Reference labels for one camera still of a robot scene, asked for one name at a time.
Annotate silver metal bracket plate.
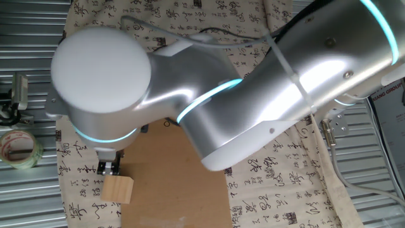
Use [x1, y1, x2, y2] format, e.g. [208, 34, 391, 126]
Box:
[325, 108, 350, 137]

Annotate white calligraphy print cloth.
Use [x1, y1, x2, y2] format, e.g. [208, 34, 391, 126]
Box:
[55, 0, 365, 228]

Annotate white zip tie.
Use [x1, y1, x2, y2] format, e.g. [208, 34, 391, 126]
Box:
[263, 31, 318, 112]

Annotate silver finned camera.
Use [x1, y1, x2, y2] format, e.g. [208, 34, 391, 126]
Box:
[10, 72, 29, 111]

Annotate thick grey cable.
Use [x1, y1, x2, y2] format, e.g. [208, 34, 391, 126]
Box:
[328, 144, 405, 208]

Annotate dark printed poster board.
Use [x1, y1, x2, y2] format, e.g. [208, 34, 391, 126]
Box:
[368, 80, 405, 194]

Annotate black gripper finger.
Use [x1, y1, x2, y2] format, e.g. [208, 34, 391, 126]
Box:
[96, 160, 122, 177]

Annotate brown cardboard sheet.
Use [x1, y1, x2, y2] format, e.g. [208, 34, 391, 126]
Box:
[120, 118, 234, 228]

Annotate light wooden block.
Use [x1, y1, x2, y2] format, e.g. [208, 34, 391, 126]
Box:
[100, 174, 135, 205]

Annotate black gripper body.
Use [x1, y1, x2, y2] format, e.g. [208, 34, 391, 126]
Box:
[96, 149, 125, 166]

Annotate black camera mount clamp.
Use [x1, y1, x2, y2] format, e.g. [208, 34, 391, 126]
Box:
[0, 91, 35, 127]

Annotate metal cable connector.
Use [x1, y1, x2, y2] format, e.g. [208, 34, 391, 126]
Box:
[319, 118, 337, 148]

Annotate clear packing tape roll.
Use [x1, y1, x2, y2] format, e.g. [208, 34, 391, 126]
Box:
[0, 129, 44, 170]

